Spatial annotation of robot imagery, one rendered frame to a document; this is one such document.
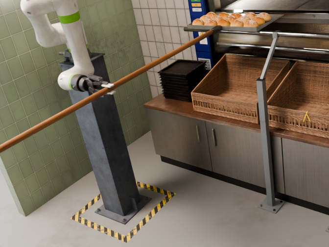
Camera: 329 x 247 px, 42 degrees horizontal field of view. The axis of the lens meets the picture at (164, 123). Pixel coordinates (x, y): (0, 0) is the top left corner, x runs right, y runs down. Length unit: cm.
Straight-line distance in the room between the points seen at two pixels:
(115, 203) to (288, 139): 131
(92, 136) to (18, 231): 101
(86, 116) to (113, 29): 117
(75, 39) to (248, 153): 140
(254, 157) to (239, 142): 14
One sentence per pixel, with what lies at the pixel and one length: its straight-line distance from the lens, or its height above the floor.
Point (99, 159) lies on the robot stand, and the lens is 302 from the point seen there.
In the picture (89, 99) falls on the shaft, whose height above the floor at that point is 120.
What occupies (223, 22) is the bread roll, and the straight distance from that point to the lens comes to 290.
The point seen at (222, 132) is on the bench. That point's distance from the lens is 304.
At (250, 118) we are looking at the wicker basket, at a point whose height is 61.
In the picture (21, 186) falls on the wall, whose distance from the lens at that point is 351.
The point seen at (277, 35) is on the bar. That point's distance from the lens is 270.
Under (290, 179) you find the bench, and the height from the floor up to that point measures 24.
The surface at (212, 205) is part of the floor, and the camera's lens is 315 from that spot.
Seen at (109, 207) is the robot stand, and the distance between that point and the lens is 329.
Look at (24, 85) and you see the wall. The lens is 333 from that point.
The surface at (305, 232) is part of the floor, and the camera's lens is 291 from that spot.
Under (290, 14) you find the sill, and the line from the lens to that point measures 307.
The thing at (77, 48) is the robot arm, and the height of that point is 136.
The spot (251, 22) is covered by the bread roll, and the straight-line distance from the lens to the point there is 278.
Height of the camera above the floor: 197
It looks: 27 degrees down
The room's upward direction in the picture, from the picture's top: 12 degrees counter-clockwise
